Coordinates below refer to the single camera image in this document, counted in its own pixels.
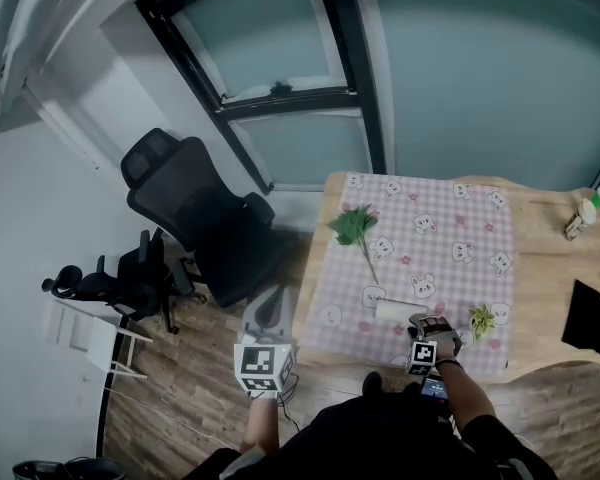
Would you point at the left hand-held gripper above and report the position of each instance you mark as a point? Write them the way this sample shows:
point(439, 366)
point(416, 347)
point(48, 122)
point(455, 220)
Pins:
point(260, 360)

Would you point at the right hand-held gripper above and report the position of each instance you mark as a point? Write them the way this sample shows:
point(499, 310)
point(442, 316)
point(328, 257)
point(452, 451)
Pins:
point(424, 355)

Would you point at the person's right forearm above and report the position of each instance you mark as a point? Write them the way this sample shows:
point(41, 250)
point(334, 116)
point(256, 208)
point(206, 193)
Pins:
point(467, 393)

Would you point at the person's left forearm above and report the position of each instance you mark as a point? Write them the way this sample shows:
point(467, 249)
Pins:
point(261, 423)

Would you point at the person's right hand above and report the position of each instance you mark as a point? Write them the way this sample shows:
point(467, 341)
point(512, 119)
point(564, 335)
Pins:
point(435, 321)

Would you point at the black wristband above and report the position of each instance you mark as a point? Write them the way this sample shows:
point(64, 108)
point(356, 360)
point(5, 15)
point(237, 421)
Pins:
point(449, 363)

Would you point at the black device with blue screen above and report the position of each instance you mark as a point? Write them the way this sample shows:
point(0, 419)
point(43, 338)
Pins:
point(434, 387)

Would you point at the small yellow-green artificial plant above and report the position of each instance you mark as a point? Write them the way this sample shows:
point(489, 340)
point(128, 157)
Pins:
point(481, 320)

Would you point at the person's black shoe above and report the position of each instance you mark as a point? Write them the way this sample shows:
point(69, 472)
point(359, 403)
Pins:
point(373, 384)

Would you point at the pink checkered bunny mat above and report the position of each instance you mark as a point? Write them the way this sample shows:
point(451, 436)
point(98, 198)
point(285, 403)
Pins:
point(430, 248)

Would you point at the black mesh office chair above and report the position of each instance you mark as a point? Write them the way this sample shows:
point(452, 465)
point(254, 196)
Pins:
point(130, 278)
point(205, 218)

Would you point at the green leafy artificial sprig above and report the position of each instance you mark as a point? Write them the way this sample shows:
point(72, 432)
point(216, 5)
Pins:
point(352, 225)

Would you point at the person's black shirt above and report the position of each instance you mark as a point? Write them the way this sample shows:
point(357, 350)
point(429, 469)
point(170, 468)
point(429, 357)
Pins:
point(380, 443)

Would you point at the black cloth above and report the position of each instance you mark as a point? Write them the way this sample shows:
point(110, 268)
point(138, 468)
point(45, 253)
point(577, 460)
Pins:
point(590, 318)

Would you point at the white folding rack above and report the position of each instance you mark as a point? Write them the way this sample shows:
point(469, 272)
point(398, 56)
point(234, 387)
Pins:
point(95, 338)

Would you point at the black round bin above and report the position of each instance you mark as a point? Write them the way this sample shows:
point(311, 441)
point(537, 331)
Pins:
point(70, 469)

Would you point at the black framed frosted window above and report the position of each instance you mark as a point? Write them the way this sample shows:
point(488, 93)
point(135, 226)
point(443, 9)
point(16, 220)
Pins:
point(280, 33)

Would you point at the white ceiling pipe run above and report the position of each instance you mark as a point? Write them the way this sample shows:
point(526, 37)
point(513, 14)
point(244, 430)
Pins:
point(30, 28)

